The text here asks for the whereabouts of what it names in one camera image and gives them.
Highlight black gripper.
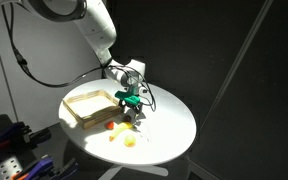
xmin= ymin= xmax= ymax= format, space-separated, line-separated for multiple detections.
xmin=118 ymin=100 xmax=144 ymax=122

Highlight shallow wooden crate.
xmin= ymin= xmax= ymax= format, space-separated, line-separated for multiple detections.
xmin=62 ymin=88 xmax=123 ymax=130

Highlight red fruit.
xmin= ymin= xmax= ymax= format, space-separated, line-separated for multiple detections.
xmin=104 ymin=120 xmax=116 ymax=131

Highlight round yellow fruit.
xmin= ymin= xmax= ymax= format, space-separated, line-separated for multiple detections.
xmin=123 ymin=134 xmax=137 ymax=148

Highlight round white table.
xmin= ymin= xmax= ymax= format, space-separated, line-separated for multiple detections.
xmin=57 ymin=78 xmax=198 ymax=167

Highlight white table base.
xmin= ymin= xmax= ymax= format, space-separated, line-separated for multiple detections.
xmin=97 ymin=163 xmax=170 ymax=180

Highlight purple orange bar clamp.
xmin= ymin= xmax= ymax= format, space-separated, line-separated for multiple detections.
xmin=12 ymin=154 xmax=80 ymax=180
xmin=0 ymin=121 xmax=52 ymax=150

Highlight black perforated pegboard plate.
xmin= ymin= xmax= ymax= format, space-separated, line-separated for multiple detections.
xmin=0 ymin=156 xmax=23 ymax=180

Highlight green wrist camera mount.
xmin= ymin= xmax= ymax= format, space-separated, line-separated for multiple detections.
xmin=114 ymin=89 xmax=142 ymax=105

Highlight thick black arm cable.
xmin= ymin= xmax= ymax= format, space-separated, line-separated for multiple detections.
xmin=1 ymin=3 xmax=105 ymax=89

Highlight grey metal frame post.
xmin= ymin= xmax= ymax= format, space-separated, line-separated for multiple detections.
xmin=195 ymin=0 xmax=275 ymax=138

